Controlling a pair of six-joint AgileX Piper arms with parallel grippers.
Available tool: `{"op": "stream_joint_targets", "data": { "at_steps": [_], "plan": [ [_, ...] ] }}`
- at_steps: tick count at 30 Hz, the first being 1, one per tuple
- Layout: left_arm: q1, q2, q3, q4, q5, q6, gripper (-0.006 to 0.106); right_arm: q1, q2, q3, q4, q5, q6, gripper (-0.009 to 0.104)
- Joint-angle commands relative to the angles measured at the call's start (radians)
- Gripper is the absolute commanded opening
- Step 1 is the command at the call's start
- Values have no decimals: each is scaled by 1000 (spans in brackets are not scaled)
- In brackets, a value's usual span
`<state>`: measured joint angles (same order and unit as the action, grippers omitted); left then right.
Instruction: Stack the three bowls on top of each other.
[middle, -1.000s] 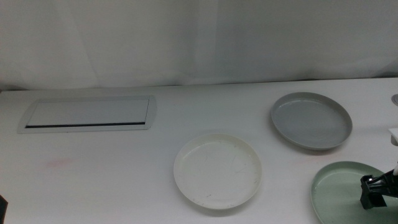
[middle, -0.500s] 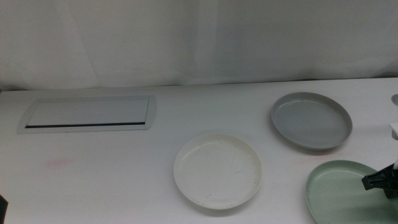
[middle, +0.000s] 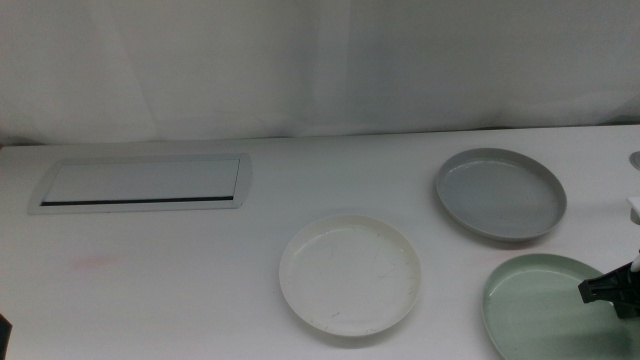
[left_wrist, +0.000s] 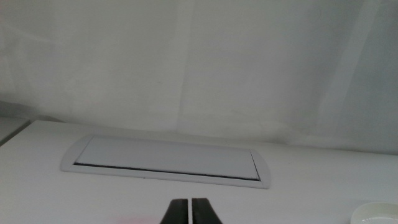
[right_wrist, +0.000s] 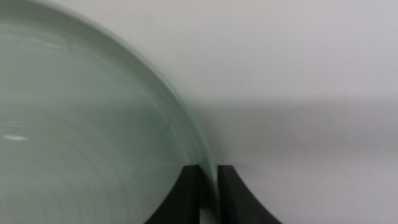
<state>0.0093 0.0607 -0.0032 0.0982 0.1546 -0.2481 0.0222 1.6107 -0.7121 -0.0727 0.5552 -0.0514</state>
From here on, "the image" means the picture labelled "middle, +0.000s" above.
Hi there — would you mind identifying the white backdrop curtain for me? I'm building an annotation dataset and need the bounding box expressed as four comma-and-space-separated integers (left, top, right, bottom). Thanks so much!
0, 0, 640, 147

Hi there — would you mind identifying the white shallow bowl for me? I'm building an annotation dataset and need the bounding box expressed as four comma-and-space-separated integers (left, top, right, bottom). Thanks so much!
278, 214, 422, 337

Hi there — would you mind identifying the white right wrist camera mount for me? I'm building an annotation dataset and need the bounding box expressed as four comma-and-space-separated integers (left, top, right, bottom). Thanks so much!
626, 196, 640, 274

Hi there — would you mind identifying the silver table cable hatch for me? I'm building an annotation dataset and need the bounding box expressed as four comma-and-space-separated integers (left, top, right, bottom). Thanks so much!
27, 153, 253, 216

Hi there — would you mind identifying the pale green shallow bowl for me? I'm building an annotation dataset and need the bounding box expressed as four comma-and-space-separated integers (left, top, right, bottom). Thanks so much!
481, 252, 640, 360

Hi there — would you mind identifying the grey shallow bowl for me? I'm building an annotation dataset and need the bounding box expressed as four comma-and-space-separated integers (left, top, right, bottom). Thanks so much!
435, 147, 568, 243

